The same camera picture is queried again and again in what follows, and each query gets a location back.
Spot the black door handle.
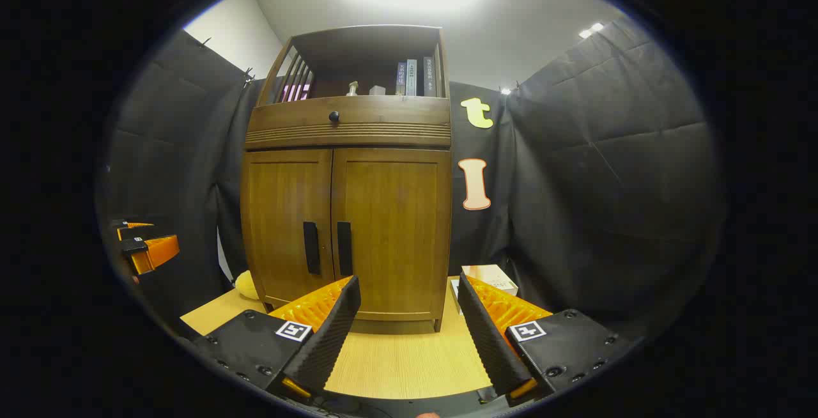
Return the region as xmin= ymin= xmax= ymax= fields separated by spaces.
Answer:
xmin=303 ymin=221 xmax=321 ymax=275
xmin=337 ymin=221 xmax=353 ymax=277

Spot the black backdrop cloth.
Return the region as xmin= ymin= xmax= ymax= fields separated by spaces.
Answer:
xmin=96 ymin=19 xmax=726 ymax=342

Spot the wooden cabinet door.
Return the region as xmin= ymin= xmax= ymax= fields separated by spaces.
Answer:
xmin=331 ymin=148 xmax=452 ymax=323
xmin=242 ymin=150 xmax=334 ymax=309

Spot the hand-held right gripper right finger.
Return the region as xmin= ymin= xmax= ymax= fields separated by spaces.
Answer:
xmin=457 ymin=271 xmax=637 ymax=401

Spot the wooden cabinet drawer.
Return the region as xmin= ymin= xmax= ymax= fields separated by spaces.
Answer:
xmin=245 ymin=97 xmax=452 ymax=150

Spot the thick white book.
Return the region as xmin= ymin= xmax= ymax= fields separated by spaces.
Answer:
xmin=460 ymin=265 xmax=520 ymax=297

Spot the yellow plush ball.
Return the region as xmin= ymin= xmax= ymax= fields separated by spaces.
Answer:
xmin=234 ymin=271 xmax=260 ymax=300

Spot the wooden double-door shoe cabinet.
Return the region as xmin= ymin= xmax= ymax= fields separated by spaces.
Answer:
xmin=240 ymin=24 xmax=453 ymax=334

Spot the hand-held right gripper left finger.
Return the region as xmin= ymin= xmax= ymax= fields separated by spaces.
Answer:
xmin=192 ymin=275 xmax=362 ymax=399

